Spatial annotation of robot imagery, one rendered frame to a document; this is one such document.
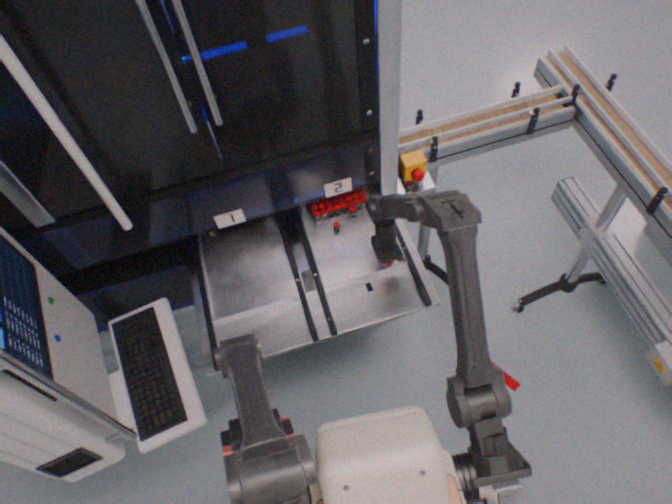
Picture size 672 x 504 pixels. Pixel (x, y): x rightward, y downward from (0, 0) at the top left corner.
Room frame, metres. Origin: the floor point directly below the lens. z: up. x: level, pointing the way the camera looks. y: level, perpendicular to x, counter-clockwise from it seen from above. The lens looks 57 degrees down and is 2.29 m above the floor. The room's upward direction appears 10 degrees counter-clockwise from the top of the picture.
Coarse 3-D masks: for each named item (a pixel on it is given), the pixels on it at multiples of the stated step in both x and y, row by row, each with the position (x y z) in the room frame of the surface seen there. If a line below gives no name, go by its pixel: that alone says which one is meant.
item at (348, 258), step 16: (368, 192) 1.11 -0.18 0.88; (304, 208) 1.09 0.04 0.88; (304, 224) 1.00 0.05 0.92; (320, 224) 1.02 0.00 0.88; (352, 224) 0.99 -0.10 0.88; (368, 224) 0.98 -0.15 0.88; (320, 240) 0.96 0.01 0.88; (336, 240) 0.95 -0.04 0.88; (352, 240) 0.93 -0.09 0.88; (368, 240) 0.92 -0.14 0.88; (320, 256) 0.90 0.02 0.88; (336, 256) 0.89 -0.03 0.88; (352, 256) 0.88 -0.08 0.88; (368, 256) 0.87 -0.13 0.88; (320, 272) 0.82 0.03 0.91; (336, 272) 0.83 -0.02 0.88; (352, 272) 0.82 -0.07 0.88; (368, 272) 0.81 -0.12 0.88; (384, 272) 0.79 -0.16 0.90; (336, 288) 0.77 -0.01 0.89
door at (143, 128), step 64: (0, 0) 0.98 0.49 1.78; (64, 0) 0.99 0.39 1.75; (128, 0) 1.01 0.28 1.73; (0, 64) 0.97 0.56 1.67; (64, 64) 0.98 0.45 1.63; (128, 64) 1.00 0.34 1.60; (0, 128) 0.96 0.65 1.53; (128, 128) 0.99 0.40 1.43; (64, 192) 0.96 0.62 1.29; (128, 192) 0.98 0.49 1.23
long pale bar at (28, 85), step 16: (0, 48) 0.89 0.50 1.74; (16, 64) 0.90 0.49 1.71; (32, 80) 0.91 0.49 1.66; (32, 96) 0.89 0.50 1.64; (48, 112) 0.90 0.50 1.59; (64, 128) 0.90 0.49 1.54; (64, 144) 0.89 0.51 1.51; (80, 160) 0.90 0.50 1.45; (96, 176) 0.90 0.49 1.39; (112, 208) 0.89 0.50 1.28; (128, 224) 0.90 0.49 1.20
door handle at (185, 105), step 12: (144, 0) 0.94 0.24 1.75; (144, 12) 0.94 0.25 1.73; (156, 24) 0.95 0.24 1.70; (156, 36) 0.94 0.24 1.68; (156, 48) 0.94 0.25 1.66; (168, 60) 0.94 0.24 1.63; (168, 72) 0.94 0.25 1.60; (180, 96) 0.94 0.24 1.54; (192, 120) 0.94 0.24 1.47; (192, 132) 0.94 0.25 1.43
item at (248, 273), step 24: (216, 240) 1.03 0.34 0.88; (240, 240) 1.01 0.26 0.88; (264, 240) 1.00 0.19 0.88; (216, 264) 0.94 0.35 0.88; (240, 264) 0.92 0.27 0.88; (264, 264) 0.90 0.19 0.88; (288, 264) 0.87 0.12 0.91; (216, 288) 0.85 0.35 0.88; (240, 288) 0.83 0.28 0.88; (264, 288) 0.82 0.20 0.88; (288, 288) 0.80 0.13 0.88; (216, 312) 0.77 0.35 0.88; (240, 312) 0.74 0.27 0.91
